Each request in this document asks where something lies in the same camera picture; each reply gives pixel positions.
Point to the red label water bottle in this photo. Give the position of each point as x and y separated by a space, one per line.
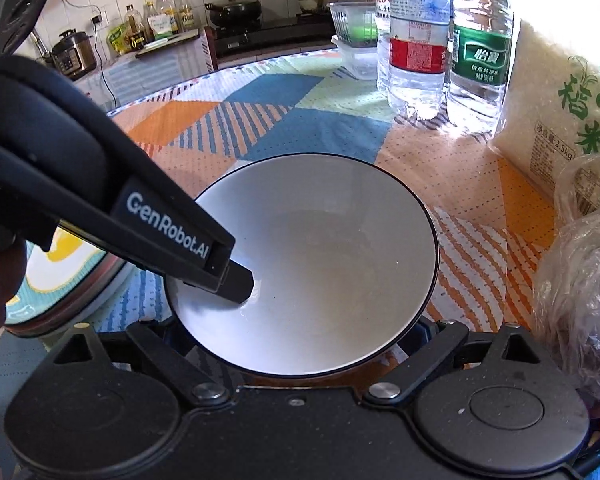
420 60

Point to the green label water bottle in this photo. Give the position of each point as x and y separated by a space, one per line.
480 70

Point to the white knife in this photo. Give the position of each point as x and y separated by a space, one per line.
159 42

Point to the teal fried egg plate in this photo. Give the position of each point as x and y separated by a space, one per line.
75 280

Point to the colourful patchwork tablecloth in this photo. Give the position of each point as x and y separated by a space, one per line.
330 110

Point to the clear plastic container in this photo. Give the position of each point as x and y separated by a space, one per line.
357 60

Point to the yellow oil bottle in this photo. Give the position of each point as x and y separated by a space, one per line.
152 17
186 12
166 7

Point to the dark framed cutting board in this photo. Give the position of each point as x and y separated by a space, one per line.
180 42

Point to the green food packet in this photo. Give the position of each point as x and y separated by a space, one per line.
117 40

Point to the striped patchwork cabinet cloth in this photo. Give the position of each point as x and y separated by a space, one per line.
145 77

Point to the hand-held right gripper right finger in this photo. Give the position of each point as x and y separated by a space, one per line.
430 355

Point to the white rice bag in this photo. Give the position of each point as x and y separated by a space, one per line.
565 110

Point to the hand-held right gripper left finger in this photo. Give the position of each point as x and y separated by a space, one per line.
170 360

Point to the black wok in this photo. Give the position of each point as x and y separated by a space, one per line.
235 12

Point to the white ribbed bowl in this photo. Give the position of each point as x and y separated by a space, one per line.
330 260

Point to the black gas stove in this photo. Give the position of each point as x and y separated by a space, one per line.
275 35

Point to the white cap clear water bottle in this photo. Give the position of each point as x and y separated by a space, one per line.
384 35

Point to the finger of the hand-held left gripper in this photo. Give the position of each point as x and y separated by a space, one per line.
170 225

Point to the green plastic basket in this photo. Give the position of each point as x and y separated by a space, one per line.
352 25

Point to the white cooking pot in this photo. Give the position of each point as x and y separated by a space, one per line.
317 4

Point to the dark pressure cooker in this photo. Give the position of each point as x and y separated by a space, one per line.
75 55

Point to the crumpled clear plastic bag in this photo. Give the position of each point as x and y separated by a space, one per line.
585 285

